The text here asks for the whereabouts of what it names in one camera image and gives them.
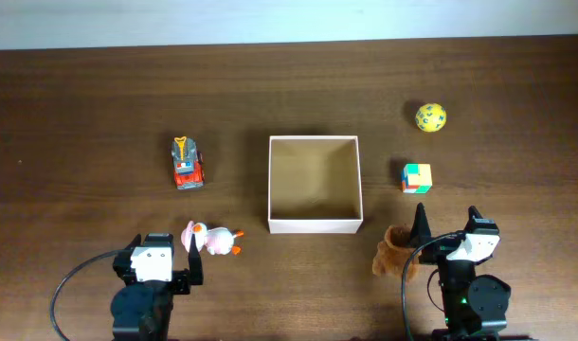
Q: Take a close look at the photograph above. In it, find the pink white toy duck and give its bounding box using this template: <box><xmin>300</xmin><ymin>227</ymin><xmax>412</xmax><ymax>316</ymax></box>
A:
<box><xmin>181</xmin><ymin>221</ymin><xmax>244</xmax><ymax>255</ymax></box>

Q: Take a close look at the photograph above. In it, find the colourful puzzle cube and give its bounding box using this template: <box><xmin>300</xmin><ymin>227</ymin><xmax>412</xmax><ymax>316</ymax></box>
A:
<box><xmin>401</xmin><ymin>163</ymin><xmax>433</xmax><ymax>194</ymax></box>

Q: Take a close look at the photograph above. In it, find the red grey toy truck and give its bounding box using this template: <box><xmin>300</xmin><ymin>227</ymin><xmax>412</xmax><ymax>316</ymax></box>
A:
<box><xmin>172</xmin><ymin>136</ymin><xmax>205</xmax><ymax>190</ymax></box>

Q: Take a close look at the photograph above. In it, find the yellow ball with blue letters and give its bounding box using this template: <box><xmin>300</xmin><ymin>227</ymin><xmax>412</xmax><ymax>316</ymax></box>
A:
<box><xmin>415</xmin><ymin>103</ymin><xmax>447</xmax><ymax>133</ymax></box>

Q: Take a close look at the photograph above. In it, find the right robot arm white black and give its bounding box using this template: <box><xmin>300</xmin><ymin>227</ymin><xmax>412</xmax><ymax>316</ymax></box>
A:
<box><xmin>401</xmin><ymin>204</ymin><xmax>511</xmax><ymax>340</ymax></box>

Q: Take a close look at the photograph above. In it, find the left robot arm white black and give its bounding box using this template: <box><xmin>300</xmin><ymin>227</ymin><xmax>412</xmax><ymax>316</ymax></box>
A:
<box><xmin>110</xmin><ymin>233</ymin><xmax>204</xmax><ymax>341</ymax></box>

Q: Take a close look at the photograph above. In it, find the brown teddy bear plush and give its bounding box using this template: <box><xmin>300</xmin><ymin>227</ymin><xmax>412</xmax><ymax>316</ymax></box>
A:
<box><xmin>371</xmin><ymin>225</ymin><xmax>415</xmax><ymax>278</ymax></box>

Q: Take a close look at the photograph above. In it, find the white open cardboard box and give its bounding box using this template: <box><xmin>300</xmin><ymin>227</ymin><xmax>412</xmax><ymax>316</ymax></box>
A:
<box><xmin>267</xmin><ymin>135</ymin><xmax>364</xmax><ymax>234</ymax></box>

